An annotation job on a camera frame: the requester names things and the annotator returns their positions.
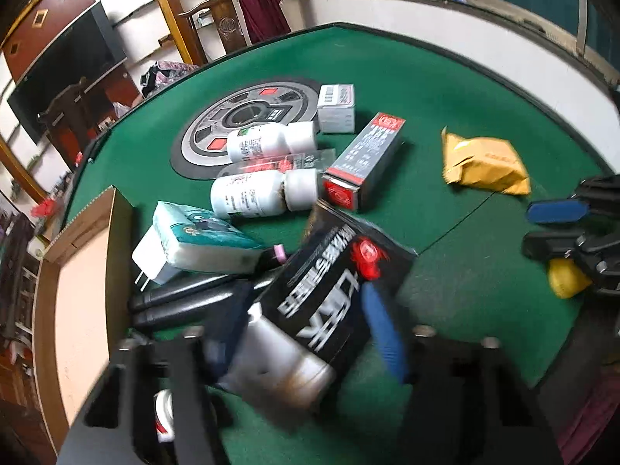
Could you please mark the round grey table centre panel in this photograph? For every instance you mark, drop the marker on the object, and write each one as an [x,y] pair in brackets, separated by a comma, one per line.
[203,126]

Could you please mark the white charger plug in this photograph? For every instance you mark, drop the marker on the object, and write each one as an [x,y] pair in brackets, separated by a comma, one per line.
[147,252]

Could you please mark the white pill bottle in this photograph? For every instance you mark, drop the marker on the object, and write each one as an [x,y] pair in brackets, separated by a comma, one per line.
[266,141]
[252,194]

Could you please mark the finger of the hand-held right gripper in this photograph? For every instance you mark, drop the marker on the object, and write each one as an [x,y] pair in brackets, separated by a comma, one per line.
[552,246]
[557,211]

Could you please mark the teal tissue pack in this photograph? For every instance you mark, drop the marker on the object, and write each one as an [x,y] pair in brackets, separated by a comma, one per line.
[208,232]

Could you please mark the red and grey carton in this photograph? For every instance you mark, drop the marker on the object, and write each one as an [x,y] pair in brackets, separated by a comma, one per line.
[368,155]

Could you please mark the carved wooden chair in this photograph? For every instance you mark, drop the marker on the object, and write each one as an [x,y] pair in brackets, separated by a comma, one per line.
[227,24]

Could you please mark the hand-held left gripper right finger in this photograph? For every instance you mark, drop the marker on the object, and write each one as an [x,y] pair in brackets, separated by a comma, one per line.
[382,329]

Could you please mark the pile of patterned clothes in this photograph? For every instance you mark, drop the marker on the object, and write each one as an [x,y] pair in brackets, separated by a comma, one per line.
[169,72]

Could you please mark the brown cardboard box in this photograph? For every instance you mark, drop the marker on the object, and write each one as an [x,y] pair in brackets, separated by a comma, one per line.
[77,310]

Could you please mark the maroon cloth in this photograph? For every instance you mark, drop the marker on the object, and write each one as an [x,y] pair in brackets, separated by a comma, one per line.
[264,9]

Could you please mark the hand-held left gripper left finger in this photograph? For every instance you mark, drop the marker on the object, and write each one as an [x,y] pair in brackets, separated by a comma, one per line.
[225,329]

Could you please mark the black flat television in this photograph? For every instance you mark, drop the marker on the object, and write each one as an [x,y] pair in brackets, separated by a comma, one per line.
[63,58]

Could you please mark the small white box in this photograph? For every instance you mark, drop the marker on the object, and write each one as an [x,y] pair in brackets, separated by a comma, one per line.
[335,109]

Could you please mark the dark wooden chair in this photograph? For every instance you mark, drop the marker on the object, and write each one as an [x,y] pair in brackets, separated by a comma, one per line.
[72,106]

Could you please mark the wooden framed wall shelf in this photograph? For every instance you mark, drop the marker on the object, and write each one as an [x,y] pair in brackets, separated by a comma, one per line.
[145,14]

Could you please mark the clear plastic wrapper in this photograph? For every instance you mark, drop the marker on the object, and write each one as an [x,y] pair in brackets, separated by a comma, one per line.
[300,161]

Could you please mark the black box with white print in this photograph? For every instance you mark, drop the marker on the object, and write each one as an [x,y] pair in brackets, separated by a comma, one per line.
[329,276]

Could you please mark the yellow packet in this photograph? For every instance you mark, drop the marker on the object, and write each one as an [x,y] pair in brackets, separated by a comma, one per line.
[484,162]

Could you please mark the yellow round container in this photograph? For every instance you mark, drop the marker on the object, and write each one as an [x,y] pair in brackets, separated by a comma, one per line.
[566,278]

